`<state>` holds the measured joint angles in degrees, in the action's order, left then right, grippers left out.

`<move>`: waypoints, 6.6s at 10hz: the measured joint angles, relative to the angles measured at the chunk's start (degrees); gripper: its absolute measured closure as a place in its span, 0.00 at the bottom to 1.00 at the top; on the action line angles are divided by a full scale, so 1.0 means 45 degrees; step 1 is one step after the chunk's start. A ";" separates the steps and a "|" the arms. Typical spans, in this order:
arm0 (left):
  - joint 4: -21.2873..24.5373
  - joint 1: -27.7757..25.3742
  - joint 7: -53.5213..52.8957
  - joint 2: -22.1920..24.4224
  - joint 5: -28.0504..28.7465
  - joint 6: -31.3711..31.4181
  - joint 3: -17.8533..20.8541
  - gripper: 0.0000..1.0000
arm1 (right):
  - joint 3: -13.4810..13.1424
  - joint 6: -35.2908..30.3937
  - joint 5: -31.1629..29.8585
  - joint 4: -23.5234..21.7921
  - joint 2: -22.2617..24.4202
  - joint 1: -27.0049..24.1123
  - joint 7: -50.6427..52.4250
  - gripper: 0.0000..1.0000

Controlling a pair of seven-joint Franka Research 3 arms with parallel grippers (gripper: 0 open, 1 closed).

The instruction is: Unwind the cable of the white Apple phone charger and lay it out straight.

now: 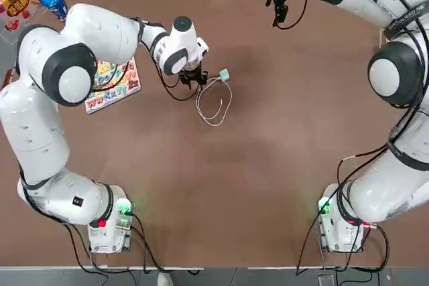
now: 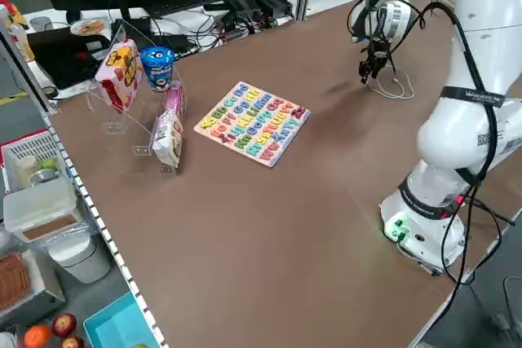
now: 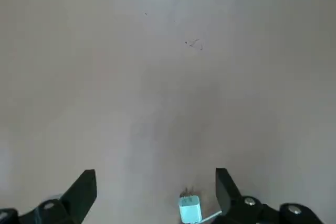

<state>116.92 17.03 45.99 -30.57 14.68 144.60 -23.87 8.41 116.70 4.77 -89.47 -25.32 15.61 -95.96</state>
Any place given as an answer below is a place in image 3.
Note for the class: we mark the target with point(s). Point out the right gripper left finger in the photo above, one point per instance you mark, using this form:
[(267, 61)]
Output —
[(78, 195)]

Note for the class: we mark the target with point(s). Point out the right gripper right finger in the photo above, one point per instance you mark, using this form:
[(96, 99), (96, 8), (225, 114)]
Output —
[(228, 197)]

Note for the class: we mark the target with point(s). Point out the pale blue charger adapter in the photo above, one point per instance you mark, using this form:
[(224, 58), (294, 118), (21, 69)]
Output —
[(189, 208)]

